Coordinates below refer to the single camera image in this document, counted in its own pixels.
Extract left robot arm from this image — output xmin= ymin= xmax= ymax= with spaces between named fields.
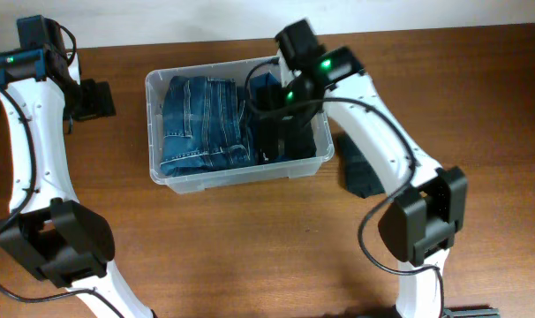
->
xmin=0 ymin=44 xmax=154 ymax=317

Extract clear plastic storage bin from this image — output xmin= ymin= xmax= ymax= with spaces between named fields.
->
xmin=145 ymin=57 xmax=335 ymax=194

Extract blue shirt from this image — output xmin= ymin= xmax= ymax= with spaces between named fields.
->
xmin=249 ymin=72 xmax=291 ymax=164

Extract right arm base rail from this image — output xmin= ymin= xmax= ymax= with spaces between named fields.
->
xmin=443 ymin=307 xmax=501 ymax=318

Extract black garment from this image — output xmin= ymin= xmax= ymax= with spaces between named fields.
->
xmin=336 ymin=133 xmax=385 ymax=199
xmin=253 ymin=86 xmax=318 ymax=164

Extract dark blue jeans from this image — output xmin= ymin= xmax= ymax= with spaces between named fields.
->
xmin=160 ymin=76 xmax=257 ymax=177

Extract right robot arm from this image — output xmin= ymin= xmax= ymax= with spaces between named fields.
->
xmin=277 ymin=47 xmax=468 ymax=317

